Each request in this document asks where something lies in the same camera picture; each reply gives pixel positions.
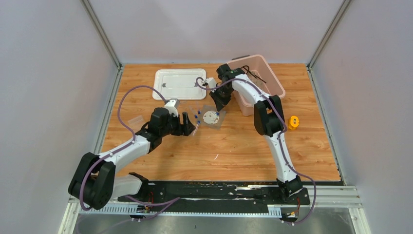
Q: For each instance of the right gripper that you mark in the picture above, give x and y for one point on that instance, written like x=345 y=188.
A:
x=220 y=103

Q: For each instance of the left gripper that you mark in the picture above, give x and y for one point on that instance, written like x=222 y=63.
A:
x=185 y=129

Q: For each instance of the black metal tripod stand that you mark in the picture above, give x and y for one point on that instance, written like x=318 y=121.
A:
x=252 y=75

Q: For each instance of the clear test tube rack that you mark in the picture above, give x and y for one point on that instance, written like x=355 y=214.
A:
x=136 y=123

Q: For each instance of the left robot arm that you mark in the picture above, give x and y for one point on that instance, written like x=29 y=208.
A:
x=94 y=182

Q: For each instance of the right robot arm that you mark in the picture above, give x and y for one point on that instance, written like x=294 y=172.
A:
x=268 y=121

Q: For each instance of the white plastic lid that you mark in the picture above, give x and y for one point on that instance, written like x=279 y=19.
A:
x=178 y=84

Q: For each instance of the pink plastic bin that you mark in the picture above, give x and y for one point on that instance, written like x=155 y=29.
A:
x=260 y=73

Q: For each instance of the yellow plastic block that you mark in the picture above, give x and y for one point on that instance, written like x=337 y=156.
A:
x=293 y=122

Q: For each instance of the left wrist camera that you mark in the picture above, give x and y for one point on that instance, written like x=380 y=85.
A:
x=172 y=107

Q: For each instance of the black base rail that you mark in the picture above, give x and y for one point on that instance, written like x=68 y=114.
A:
x=216 y=197

